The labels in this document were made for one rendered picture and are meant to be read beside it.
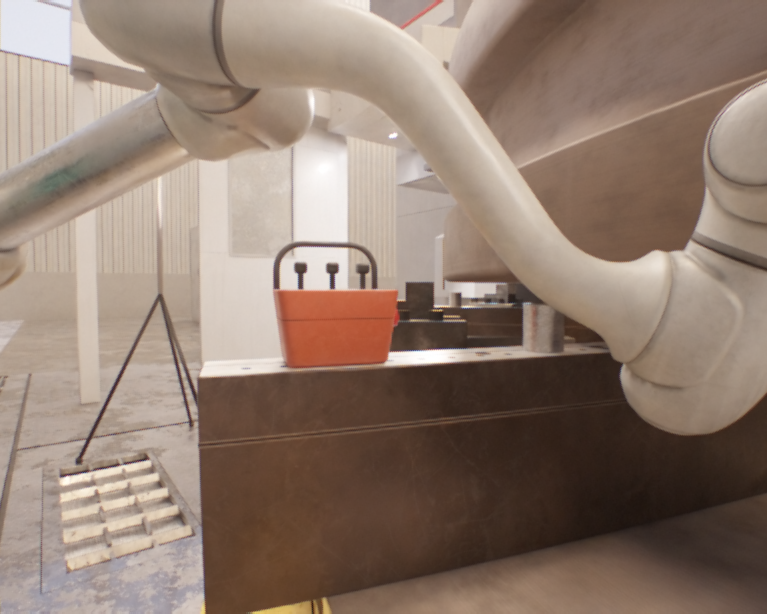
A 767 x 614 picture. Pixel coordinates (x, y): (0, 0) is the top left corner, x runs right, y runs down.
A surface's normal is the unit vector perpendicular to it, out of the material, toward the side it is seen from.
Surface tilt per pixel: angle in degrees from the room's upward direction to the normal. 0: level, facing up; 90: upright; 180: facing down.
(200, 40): 132
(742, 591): 0
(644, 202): 90
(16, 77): 90
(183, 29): 125
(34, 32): 90
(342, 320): 97
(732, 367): 107
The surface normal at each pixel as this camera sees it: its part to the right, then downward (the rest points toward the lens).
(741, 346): -0.35, 0.30
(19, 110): 0.61, 0.04
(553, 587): 0.00, -1.00
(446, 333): -0.07, 0.04
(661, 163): -0.92, 0.02
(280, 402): 0.32, 0.04
